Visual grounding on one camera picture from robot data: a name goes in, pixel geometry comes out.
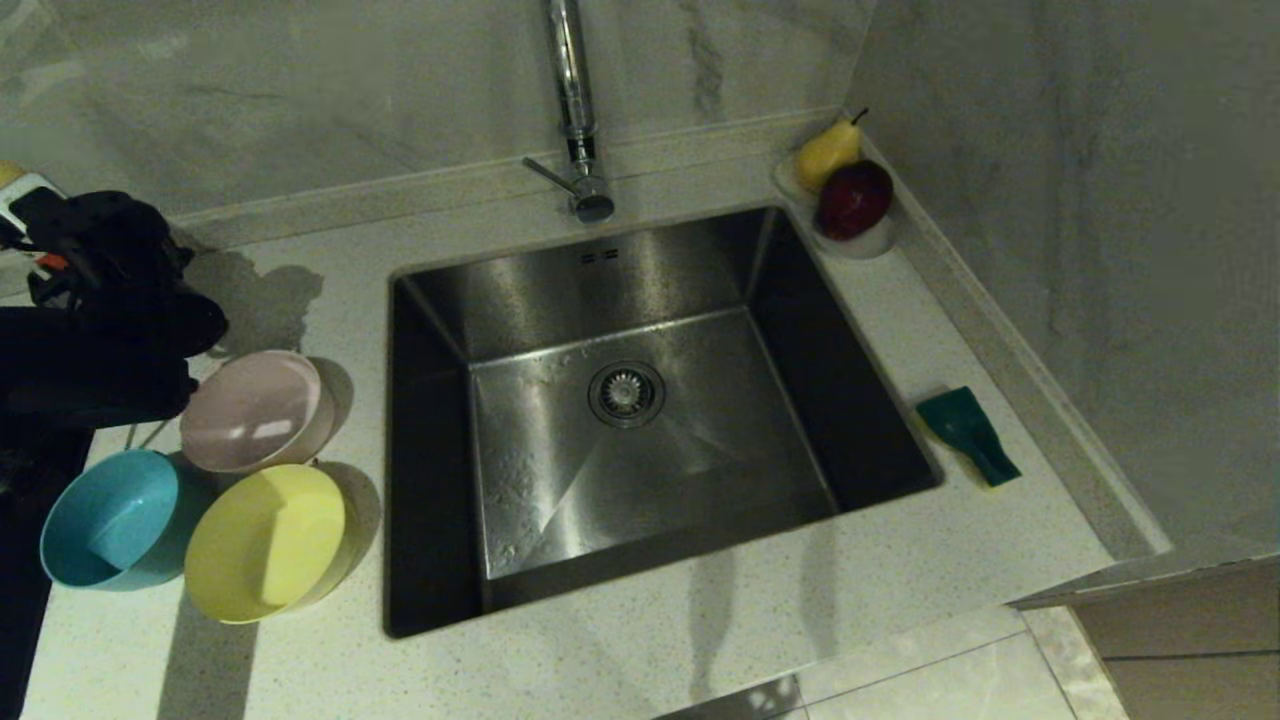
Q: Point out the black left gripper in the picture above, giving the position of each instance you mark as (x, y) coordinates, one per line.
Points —
(120, 260)

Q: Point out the orange label dish soap bottle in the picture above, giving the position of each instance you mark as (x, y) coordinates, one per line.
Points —
(25, 195)

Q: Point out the chrome faucet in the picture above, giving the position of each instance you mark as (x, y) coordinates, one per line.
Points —
(572, 90)

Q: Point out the stainless steel sink basin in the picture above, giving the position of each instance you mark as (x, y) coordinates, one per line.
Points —
(700, 480)

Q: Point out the green and yellow sponge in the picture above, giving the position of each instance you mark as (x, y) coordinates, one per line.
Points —
(965, 430)

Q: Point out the pink plastic bowl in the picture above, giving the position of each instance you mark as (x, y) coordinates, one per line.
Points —
(255, 415)

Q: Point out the black induction cooktop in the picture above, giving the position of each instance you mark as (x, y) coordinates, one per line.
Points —
(30, 480)

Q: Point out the blue plastic bowl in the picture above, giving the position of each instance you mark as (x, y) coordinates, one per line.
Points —
(110, 520)

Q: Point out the yellow plastic bowl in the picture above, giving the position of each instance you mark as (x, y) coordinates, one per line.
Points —
(265, 545)

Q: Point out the round metal drain strainer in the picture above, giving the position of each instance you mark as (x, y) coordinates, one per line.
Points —
(627, 394)

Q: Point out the yellow pear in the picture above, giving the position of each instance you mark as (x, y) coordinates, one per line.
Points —
(825, 160)

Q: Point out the dark red apple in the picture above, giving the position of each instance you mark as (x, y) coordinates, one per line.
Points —
(853, 200)

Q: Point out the small white dish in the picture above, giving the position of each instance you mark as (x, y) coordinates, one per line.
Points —
(865, 247)

